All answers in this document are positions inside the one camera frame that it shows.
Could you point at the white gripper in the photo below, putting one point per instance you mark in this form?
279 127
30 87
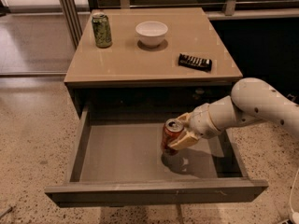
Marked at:
199 121

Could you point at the red coke can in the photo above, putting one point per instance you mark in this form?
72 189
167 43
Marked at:
171 131

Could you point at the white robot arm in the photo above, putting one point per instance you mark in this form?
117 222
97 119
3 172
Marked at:
251 100

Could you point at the open grey top drawer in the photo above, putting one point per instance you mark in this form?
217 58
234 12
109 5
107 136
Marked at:
117 161

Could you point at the grey cabinet with tan top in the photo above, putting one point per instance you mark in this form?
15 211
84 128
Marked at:
128 74

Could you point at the green soda can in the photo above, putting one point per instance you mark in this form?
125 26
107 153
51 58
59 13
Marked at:
101 30

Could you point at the black snack bar packet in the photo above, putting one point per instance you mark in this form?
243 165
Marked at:
194 62

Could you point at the white bowl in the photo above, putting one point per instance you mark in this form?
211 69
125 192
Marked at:
151 33

